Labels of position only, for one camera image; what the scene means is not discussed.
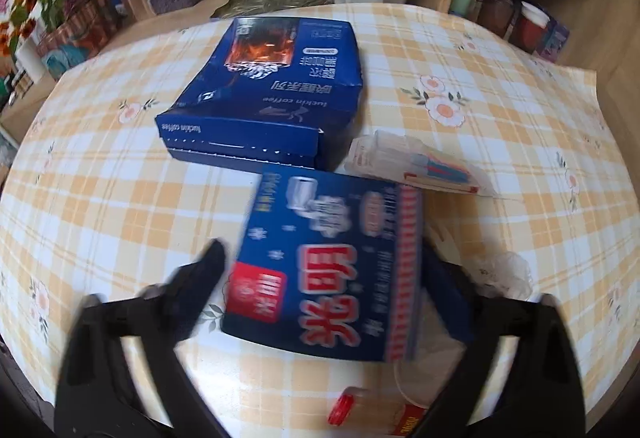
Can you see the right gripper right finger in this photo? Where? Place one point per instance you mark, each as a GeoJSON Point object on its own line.
{"type": "Point", "coordinates": [518, 375]}

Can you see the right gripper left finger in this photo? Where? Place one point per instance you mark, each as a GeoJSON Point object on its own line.
{"type": "Point", "coordinates": [96, 396]}

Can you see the blue red-lettered carton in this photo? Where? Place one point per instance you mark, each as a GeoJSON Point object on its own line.
{"type": "Point", "coordinates": [334, 266]}

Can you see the blue luckin coffee box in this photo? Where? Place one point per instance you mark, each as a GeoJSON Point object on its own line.
{"type": "Point", "coordinates": [276, 90]}

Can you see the clear plastic cup lid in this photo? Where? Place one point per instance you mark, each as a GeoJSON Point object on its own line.
{"type": "Point", "coordinates": [507, 273]}

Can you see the small red-capped bottle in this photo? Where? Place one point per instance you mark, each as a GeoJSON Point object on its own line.
{"type": "Point", "coordinates": [361, 409]}

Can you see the yellow plaid tablecloth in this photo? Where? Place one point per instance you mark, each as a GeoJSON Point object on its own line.
{"type": "Point", "coordinates": [94, 204]}

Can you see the red paper cup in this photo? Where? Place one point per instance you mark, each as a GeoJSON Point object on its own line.
{"type": "Point", "coordinates": [530, 27]}

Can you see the striped tin flower box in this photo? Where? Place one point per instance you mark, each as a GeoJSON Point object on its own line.
{"type": "Point", "coordinates": [88, 29]}

